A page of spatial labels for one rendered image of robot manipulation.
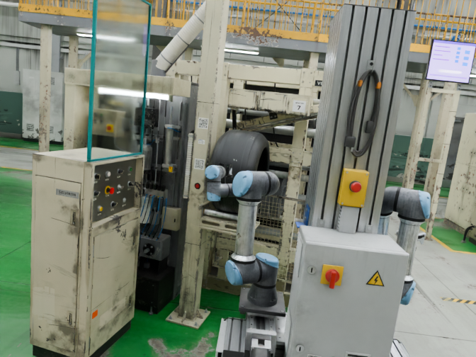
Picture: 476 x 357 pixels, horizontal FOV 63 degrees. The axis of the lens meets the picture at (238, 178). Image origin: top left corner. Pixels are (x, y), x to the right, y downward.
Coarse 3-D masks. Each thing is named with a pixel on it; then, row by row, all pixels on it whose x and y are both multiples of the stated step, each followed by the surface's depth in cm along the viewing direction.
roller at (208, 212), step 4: (204, 212) 273; (208, 212) 272; (212, 212) 271; (216, 212) 271; (220, 212) 270; (224, 212) 270; (228, 212) 270; (216, 216) 271; (220, 216) 270; (224, 216) 269; (228, 216) 268; (232, 216) 268; (236, 216) 267
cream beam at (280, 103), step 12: (228, 96) 292; (240, 96) 289; (252, 96) 286; (264, 96) 284; (276, 96) 281; (288, 96) 279; (300, 96) 277; (240, 108) 290; (252, 108) 288; (264, 108) 285; (276, 108) 282; (288, 108) 280
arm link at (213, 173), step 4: (208, 168) 207; (212, 168) 206; (216, 168) 207; (220, 168) 213; (208, 172) 207; (212, 172) 206; (216, 172) 206; (220, 172) 211; (208, 176) 207; (212, 176) 206; (216, 176) 207; (220, 176) 211; (208, 180) 209; (212, 180) 208; (216, 180) 209; (220, 180) 211
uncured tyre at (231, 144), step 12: (228, 132) 266; (240, 132) 265; (252, 132) 266; (216, 144) 261; (228, 144) 255; (240, 144) 254; (252, 144) 254; (264, 144) 267; (216, 156) 254; (228, 156) 251; (240, 156) 250; (252, 156) 250; (264, 156) 296; (240, 168) 248; (252, 168) 249; (264, 168) 300; (228, 180) 250; (216, 204) 264; (228, 204) 259
